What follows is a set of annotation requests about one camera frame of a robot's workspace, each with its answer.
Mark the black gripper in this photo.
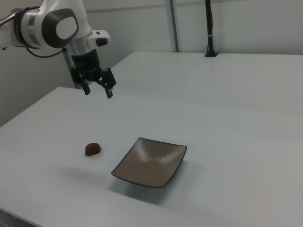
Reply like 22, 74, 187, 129
71, 48, 117, 99

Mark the small round red food item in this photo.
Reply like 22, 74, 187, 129
84, 142, 103, 157

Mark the square brown ceramic plate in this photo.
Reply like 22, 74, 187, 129
111, 137, 188, 189

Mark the black pole with base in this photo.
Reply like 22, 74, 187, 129
204, 0, 219, 58

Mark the grey metal post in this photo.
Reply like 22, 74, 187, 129
62, 47, 79, 90

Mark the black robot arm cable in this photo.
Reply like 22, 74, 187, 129
25, 46, 67, 58

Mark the grey vertical wall profile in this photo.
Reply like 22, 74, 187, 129
169, 0, 180, 52

